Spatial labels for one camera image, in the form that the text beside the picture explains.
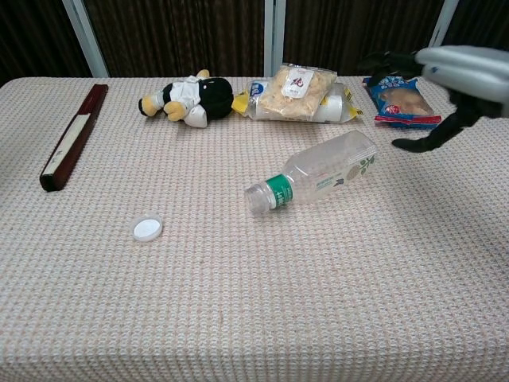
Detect clear bag of flaky snack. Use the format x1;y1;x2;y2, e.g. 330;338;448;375
258;63;338;122

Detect black white penguin plush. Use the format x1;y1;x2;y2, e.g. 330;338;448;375
138;69;235;129

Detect transparent plastic bottle green label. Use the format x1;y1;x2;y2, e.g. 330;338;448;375
244;130;378;216

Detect clear yellow-edged pack white rolls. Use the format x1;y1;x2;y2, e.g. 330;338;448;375
232;80;364;125

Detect beige cloth-covered table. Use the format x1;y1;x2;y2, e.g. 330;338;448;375
0;76;509;382

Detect dark screen panel white frame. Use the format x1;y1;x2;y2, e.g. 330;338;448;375
274;0;458;79
0;0;109;87
63;0;275;79
427;0;509;53

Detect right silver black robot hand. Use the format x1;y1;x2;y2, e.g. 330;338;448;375
357;45;509;154

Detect blue snack bag with pastries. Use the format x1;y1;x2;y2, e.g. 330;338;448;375
362;75;443;130

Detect translucent white bottle cap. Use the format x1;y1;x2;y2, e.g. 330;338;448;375
130;212;165;243

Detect dark red folded fan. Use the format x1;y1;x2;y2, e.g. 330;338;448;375
39;83;110;193

